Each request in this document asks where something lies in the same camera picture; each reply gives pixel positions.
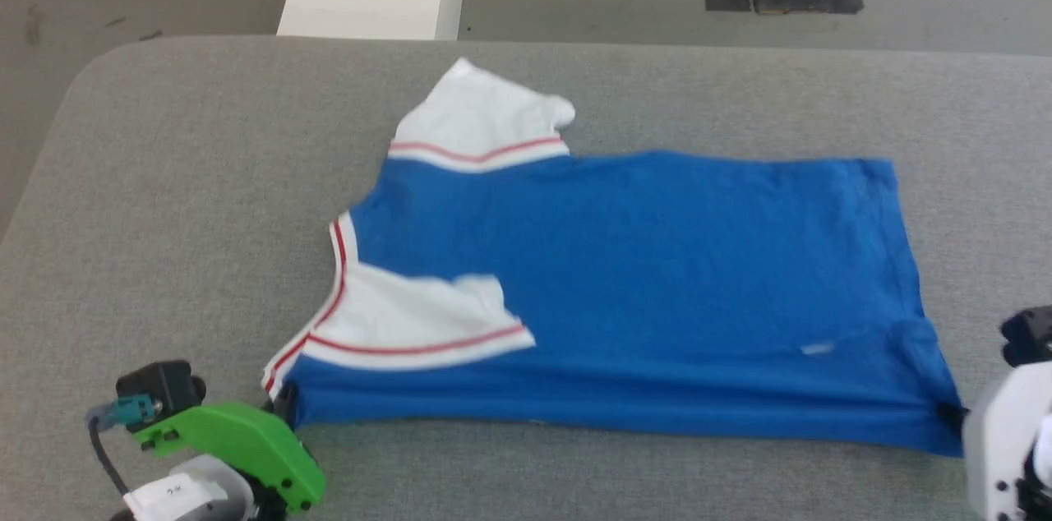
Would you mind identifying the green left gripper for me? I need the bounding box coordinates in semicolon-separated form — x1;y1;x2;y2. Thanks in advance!
131;381;326;514

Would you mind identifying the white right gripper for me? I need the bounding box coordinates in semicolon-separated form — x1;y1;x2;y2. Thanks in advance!
935;362;1052;521

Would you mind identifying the blue white red-trimmed t-shirt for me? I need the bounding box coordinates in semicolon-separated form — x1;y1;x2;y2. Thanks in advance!
261;58;964;457

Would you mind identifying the grey fabric covered surface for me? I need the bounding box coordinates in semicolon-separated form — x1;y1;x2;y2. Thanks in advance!
0;35;1052;521

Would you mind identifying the black stand base with tape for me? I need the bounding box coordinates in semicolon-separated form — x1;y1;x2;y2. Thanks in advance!
751;0;865;16

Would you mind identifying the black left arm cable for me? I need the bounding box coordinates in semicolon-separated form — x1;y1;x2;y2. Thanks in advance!
85;394;164;499

